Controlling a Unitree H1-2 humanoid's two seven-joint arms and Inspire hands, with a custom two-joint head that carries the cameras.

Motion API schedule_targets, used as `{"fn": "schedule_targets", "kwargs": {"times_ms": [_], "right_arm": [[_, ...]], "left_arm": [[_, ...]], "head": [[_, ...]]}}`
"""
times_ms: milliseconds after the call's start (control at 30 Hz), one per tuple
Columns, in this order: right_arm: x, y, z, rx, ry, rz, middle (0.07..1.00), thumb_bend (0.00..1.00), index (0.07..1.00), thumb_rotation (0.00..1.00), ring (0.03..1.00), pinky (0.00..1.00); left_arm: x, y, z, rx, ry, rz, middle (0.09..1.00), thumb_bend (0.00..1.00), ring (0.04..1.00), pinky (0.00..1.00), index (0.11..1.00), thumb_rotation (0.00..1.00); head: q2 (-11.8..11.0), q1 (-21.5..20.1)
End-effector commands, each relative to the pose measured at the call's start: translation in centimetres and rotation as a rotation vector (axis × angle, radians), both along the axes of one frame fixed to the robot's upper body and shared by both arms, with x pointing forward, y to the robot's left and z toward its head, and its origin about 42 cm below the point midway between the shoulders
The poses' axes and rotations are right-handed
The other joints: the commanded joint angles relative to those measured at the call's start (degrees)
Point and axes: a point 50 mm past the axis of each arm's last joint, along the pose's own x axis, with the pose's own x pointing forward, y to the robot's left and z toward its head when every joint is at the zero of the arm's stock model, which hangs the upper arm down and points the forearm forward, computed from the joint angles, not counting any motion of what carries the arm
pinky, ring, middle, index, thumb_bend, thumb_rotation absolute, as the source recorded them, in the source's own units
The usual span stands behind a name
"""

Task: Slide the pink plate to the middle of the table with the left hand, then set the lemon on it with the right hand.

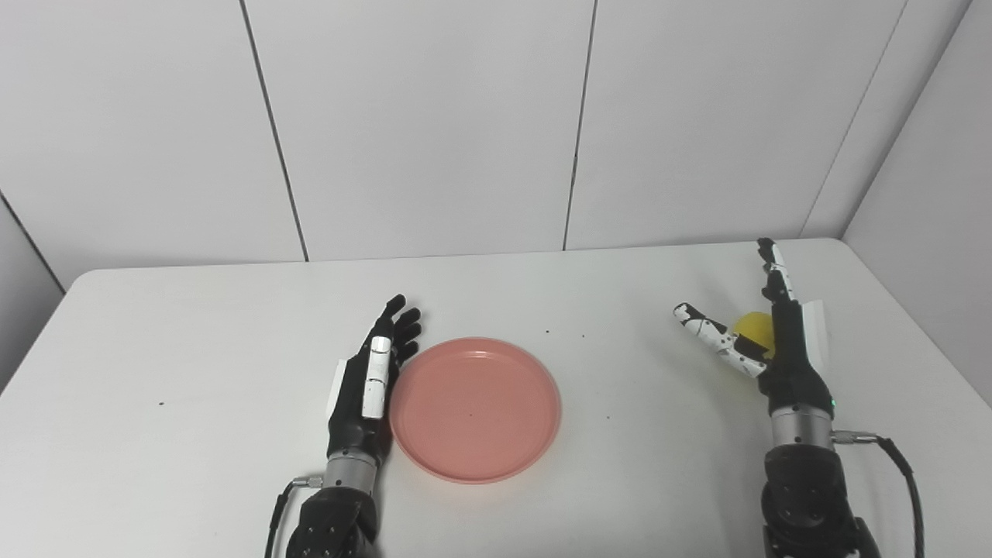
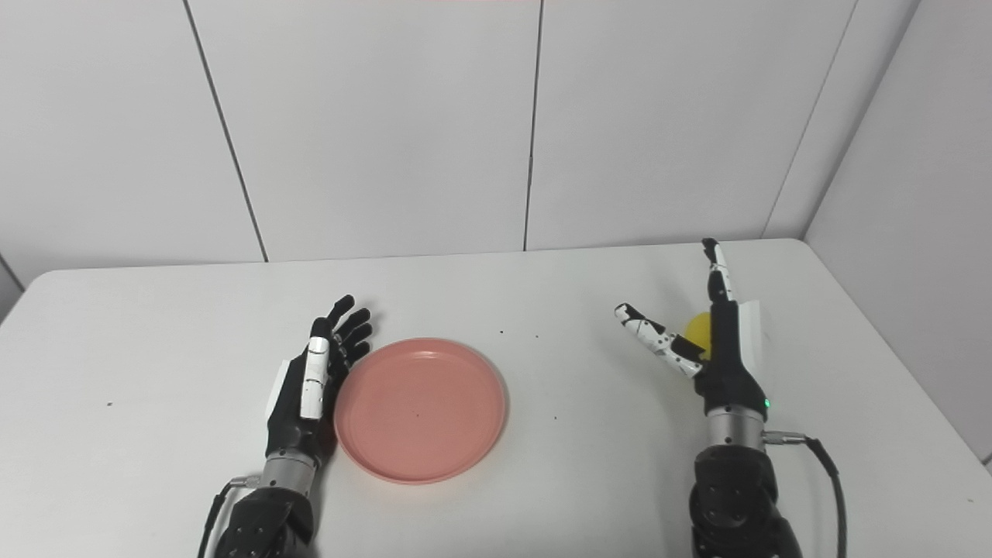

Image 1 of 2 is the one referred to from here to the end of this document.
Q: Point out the pink round plate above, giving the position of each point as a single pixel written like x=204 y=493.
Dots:
x=475 y=409

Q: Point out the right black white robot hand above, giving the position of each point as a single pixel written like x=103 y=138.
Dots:
x=783 y=356

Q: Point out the yellow lemon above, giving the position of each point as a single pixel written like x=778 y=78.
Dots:
x=757 y=332

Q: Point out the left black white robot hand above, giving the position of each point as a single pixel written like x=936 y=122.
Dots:
x=368 y=387

